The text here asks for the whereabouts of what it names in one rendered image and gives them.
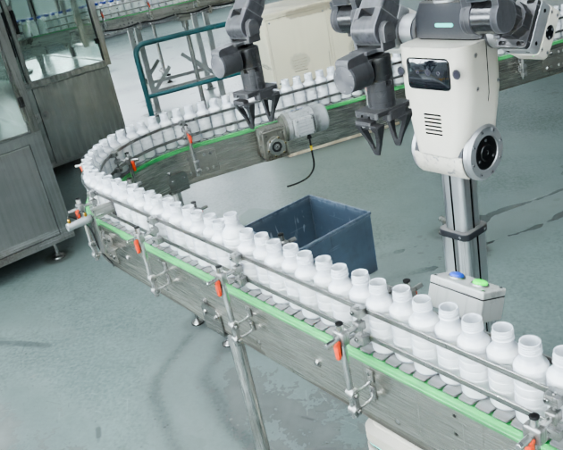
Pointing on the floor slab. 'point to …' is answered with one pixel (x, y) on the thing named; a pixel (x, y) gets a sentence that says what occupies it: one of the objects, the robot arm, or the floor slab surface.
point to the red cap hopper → (171, 67)
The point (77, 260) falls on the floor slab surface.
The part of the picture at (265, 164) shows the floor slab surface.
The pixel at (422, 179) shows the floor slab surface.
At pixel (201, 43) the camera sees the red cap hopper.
